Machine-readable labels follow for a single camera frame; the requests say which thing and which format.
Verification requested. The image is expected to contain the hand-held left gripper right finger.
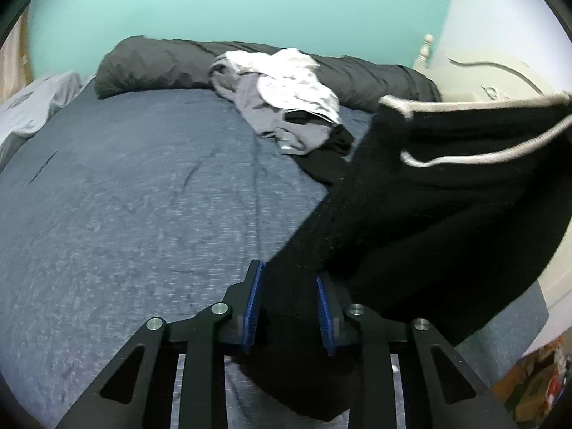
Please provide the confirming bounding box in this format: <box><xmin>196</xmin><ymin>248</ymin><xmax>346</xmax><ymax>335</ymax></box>
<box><xmin>315</xmin><ymin>272</ymin><xmax>508</xmax><ymax>429</ymax></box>

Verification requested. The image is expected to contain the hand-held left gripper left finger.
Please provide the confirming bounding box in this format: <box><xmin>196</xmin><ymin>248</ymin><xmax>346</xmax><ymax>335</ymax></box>
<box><xmin>56</xmin><ymin>259</ymin><xmax>267</xmax><ymax>429</ymax></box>

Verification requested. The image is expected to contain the black hoodie with white trim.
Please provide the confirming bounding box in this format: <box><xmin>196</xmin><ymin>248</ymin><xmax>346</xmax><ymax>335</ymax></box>
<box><xmin>241</xmin><ymin>92</ymin><xmax>572</xmax><ymax>421</ymax></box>

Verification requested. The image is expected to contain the bed with blue sheet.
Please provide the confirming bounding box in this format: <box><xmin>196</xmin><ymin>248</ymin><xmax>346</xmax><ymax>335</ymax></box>
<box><xmin>0</xmin><ymin>85</ymin><xmax>550</xmax><ymax>429</ymax></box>

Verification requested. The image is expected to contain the black garment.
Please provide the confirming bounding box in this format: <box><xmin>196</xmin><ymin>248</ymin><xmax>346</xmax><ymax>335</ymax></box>
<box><xmin>285</xmin><ymin>109</ymin><xmax>356</xmax><ymax>186</ymax></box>

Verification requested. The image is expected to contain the colourful clutter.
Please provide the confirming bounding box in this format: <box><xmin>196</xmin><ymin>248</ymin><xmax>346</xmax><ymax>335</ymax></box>
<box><xmin>492</xmin><ymin>335</ymin><xmax>572</xmax><ymax>425</ymax></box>

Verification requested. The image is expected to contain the white garment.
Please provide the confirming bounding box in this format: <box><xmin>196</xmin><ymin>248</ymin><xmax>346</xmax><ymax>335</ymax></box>
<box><xmin>222</xmin><ymin>48</ymin><xmax>342</xmax><ymax>125</ymax></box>

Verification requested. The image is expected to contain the dark grey bolster pillow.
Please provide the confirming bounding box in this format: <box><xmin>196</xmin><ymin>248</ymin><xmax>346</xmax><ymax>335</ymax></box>
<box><xmin>95</xmin><ymin>36</ymin><xmax>443</xmax><ymax>112</ymax></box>

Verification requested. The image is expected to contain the light grey blanket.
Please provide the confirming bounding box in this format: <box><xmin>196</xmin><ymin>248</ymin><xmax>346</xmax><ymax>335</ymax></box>
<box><xmin>0</xmin><ymin>71</ymin><xmax>94</xmax><ymax>162</ymax></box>

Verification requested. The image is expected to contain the beige curtain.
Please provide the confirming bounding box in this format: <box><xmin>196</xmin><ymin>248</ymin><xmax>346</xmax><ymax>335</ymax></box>
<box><xmin>0</xmin><ymin>13</ymin><xmax>34</xmax><ymax>103</ymax></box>

